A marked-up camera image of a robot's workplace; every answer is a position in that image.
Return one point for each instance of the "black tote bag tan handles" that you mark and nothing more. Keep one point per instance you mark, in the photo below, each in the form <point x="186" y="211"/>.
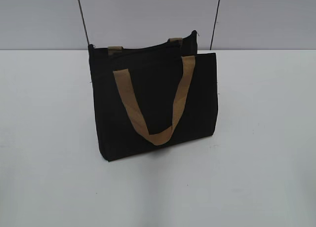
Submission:
<point x="151" y="98"/>

